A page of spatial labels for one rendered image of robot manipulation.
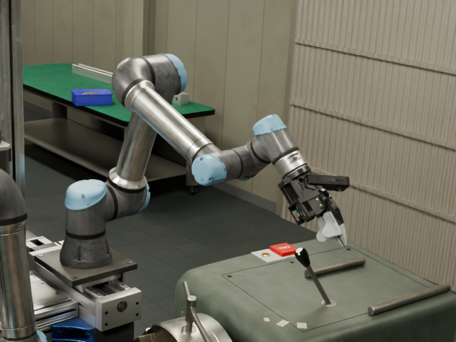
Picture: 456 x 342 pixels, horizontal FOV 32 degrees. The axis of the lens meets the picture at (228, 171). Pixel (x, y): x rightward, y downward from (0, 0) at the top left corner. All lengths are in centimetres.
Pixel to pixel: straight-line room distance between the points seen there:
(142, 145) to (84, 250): 34
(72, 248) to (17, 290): 55
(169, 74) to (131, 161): 30
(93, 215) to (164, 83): 44
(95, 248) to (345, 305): 76
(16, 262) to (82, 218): 54
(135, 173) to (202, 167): 49
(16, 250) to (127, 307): 60
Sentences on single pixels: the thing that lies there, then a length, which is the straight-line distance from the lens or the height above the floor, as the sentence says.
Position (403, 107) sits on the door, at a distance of 530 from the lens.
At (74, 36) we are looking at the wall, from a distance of 845.
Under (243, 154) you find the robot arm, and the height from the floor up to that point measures 160.
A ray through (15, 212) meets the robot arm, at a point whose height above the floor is 152.
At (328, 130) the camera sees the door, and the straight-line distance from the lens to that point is 574.
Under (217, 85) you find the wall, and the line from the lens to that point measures 664.
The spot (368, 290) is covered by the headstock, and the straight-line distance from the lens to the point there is 213.
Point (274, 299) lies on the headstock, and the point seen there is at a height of 126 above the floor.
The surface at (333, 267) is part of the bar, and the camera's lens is 219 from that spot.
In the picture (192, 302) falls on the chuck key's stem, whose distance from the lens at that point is 185.
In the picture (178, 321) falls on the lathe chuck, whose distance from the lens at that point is 193.
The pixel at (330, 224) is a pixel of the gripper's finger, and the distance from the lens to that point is 194.
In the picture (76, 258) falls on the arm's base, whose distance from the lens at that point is 238.
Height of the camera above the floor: 214
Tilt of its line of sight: 17 degrees down
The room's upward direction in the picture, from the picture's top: 3 degrees clockwise
